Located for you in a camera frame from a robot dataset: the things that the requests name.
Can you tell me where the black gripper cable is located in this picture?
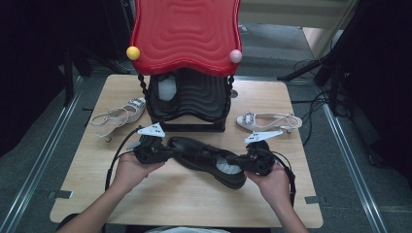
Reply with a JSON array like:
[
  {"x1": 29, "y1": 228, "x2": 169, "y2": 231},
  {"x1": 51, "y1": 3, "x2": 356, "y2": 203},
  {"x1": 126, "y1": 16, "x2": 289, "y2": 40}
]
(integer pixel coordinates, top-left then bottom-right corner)
[
  {"x1": 104, "y1": 125, "x2": 145, "y2": 192},
  {"x1": 271, "y1": 150, "x2": 297, "y2": 208}
]

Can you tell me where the person's white clothing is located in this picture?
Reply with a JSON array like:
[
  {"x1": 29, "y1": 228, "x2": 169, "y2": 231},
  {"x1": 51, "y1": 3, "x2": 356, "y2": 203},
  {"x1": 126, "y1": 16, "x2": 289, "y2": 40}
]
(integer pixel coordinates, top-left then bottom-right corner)
[{"x1": 145, "y1": 226, "x2": 231, "y2": 233}]

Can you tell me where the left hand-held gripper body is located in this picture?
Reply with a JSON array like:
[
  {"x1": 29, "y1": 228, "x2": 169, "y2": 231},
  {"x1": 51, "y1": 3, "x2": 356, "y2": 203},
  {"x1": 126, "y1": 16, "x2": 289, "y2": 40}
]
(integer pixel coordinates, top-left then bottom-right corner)
[{"x1": 131, "y1": 121, "x2": 173, "y2": 165}]

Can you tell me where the black leather shoe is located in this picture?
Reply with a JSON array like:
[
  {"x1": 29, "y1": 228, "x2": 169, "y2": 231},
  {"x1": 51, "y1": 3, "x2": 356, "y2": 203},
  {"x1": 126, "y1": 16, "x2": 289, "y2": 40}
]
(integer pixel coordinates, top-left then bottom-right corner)
[{"x1": 166, "y1": 135, "x2": 247, "y2": 190}]

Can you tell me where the black floor cable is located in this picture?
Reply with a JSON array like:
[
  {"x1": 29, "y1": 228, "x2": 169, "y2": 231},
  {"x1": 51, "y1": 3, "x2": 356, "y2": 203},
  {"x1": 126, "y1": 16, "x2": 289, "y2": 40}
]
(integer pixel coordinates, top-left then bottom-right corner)
[{"x1": 291, "y1": 57, "x2": 333, "y2": 148}]

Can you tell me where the person's right hand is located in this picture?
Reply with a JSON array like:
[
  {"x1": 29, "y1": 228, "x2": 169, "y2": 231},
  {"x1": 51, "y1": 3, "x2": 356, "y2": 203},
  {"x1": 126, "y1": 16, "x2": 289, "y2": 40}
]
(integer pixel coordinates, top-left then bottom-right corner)
[{"x1": 244, "y1": 162, "x2": 292, "y2": 209}]

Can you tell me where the white slingback buckle shoe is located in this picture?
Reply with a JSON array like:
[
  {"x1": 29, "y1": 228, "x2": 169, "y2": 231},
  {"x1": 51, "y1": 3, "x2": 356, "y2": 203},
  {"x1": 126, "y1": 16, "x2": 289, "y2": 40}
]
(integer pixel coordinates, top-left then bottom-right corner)
[
  {"x1": 236, "y1": 112, "x2": 304, "y2": 134},
  {"x1": 89, "y1": 96, "x2": 148, "y2": 144}
]

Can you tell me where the person's left hand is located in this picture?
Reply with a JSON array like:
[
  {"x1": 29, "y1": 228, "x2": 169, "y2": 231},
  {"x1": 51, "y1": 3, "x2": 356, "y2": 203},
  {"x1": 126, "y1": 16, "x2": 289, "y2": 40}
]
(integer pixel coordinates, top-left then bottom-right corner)
[{"x1": 110, "y1": 151, "x2": 166, "y2": 196}]

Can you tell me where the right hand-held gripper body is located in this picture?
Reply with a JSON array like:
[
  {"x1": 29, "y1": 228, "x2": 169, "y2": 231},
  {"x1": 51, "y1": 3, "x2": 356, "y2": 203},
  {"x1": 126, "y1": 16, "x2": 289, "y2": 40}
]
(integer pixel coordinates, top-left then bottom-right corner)
[{"x1": 237, "y1": 129, "x2": 285, "y2": 178}]

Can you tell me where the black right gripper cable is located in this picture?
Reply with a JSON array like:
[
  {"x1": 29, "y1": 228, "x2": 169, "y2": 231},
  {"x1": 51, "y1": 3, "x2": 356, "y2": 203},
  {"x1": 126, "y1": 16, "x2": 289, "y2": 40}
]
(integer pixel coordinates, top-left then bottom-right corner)
[{"x1": 271, "y1": 150, "x2": 297, "y2": 208}]

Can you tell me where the silver floor rail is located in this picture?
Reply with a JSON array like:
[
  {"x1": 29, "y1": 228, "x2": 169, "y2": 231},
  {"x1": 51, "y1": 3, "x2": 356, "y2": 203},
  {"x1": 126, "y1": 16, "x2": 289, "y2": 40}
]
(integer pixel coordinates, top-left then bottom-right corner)
[
  {"x1": 0, "y1": 76, "x2": 86, "y2": 233},
  {"x1": 321, "y1": 103, "x2": 391, "y2": 233}
]

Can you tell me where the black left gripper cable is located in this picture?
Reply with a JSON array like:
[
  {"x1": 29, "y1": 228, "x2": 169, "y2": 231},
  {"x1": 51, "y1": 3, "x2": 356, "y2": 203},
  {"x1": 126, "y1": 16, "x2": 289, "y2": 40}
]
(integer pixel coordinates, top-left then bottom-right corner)
[{"x1": 104, "y1": 125, "x2": 145, "y2": 192}]

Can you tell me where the black metal stand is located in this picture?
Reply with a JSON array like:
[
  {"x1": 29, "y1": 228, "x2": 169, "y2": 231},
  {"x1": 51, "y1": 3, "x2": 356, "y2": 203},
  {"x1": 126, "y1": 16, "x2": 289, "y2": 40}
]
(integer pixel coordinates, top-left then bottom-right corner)
[{"x1": 276, "y1": 18, "x2": 361, "y2": 117}]

